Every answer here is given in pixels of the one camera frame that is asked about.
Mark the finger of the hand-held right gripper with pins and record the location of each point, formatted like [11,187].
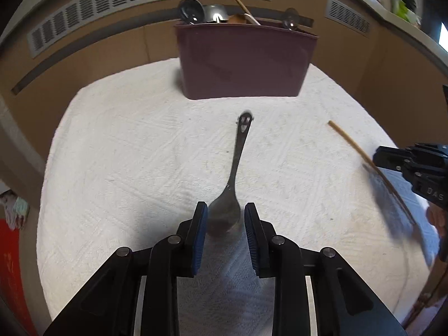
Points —
[392,157]
[430,150]

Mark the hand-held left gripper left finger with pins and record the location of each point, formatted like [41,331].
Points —
[199,241]

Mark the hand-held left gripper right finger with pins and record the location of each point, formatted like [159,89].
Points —
[252,241]

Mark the metal smiley-face spoon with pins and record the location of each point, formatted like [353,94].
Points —
[224,213]

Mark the wooden chopstick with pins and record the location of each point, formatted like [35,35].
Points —
[238,1]
[350,141]

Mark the plain metal spoon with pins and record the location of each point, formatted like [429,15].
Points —
[291,19]

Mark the purple plastic utensil holder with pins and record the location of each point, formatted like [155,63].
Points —
[245,63]

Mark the white plastic spoon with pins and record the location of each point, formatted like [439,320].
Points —
[252,19]

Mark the metal shovel-shaped spoon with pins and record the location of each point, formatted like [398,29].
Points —
[215,13]

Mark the brown translucent spoon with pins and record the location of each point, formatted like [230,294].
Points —
[191,10]

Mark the person's right forearm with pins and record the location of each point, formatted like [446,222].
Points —
[443,248]

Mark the person's right hand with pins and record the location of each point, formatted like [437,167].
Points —
[437,217]

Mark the white textured cloth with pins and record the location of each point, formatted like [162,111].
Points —
[122,164]

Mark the green packet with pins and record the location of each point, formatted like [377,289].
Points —
[402,8]

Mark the white shelf ledge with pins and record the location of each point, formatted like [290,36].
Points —
[385,10]

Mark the small grey vent grille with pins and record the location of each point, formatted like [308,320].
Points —
[346,2]

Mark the patterned hanging cloth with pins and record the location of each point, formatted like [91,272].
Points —
[14,210]

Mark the red object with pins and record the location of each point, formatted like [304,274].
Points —
[14,280]

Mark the wooden spoon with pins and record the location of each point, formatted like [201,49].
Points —
[237,19]

